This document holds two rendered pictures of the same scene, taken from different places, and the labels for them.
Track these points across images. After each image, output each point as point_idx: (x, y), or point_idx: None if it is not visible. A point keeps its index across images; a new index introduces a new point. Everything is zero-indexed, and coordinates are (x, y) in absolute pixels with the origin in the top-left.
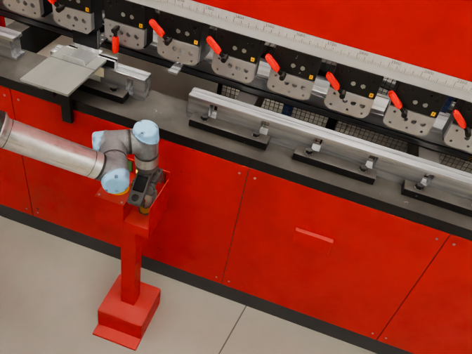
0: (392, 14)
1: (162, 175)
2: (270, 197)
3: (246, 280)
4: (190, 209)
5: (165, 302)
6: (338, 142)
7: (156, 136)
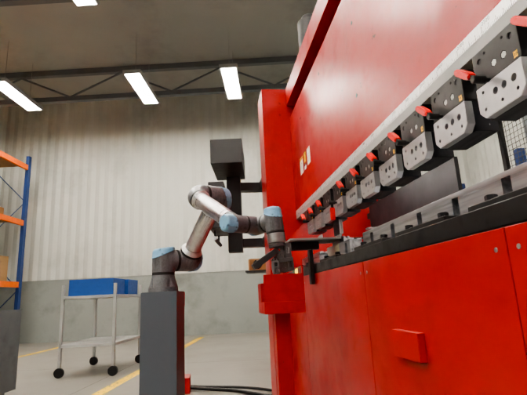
0: (406, 55)
1: (293, 265)
2: (377, 291)
3: None
4: (353, 350)
5: None
6: (429, 204)
7: (271, 210)
